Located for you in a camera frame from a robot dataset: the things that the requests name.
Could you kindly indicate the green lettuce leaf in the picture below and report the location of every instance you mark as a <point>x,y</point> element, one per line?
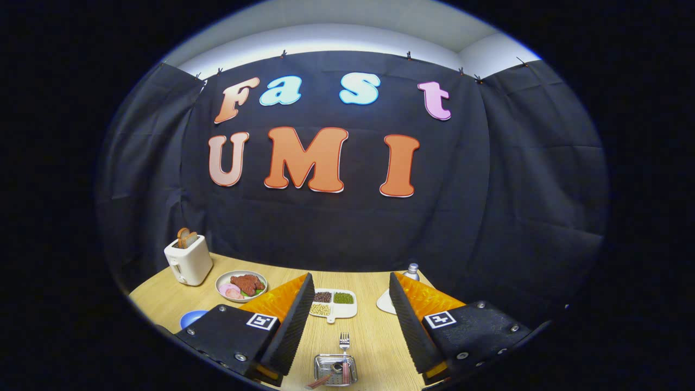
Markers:
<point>257,292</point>

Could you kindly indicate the green beans pile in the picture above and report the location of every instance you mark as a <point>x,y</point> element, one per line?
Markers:
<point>343,298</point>

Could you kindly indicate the beige food plate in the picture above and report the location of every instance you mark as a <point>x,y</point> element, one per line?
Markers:
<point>222,279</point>

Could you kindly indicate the white divided dish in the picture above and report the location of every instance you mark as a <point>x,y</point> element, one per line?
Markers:
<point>343,310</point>

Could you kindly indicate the small white tray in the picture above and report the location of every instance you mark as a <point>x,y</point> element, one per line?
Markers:
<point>386,304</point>

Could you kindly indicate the white toaster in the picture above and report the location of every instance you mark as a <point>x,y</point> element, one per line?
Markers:
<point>191,263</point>

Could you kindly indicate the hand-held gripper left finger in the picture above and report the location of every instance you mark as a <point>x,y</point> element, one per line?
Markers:
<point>296,326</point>

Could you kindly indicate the yellow soybeans pile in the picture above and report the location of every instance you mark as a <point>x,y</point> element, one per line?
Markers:
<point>320,309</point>

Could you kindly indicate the dark red beans pile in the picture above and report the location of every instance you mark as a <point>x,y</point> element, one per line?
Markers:
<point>322,297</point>

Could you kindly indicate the toasted bread slice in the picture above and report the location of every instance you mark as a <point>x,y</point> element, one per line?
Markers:
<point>191,240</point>
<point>182,237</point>

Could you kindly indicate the blue plate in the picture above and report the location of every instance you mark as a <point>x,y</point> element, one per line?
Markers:
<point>191,317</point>

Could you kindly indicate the brown steak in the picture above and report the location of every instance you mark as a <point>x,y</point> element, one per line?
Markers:
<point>247,283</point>

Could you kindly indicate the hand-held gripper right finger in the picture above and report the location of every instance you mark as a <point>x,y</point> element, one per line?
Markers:
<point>410,326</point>

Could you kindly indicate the green label bottle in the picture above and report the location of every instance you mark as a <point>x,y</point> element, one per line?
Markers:
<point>412,270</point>

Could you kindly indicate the pink ham slices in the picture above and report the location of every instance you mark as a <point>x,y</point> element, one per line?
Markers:
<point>231,291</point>

